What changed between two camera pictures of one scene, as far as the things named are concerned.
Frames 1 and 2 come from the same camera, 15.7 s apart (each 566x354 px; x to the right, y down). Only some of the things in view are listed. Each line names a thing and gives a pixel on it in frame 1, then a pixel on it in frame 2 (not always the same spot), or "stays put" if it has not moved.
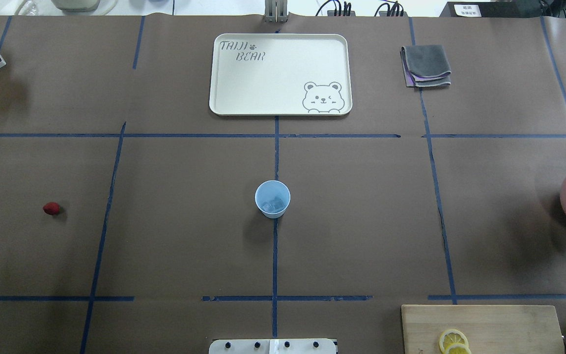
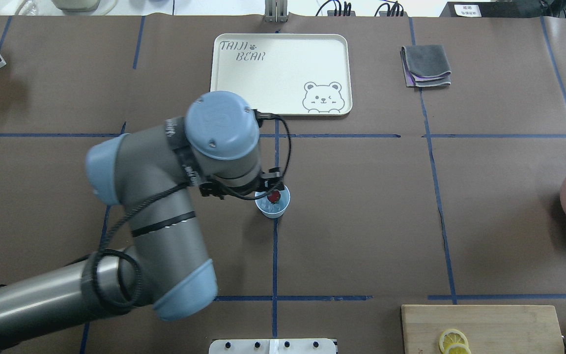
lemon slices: (454, 341) stays put
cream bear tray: (281, 74) stays put
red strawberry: (52, 208) -> (274, 196)
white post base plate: (273, 346) stays put
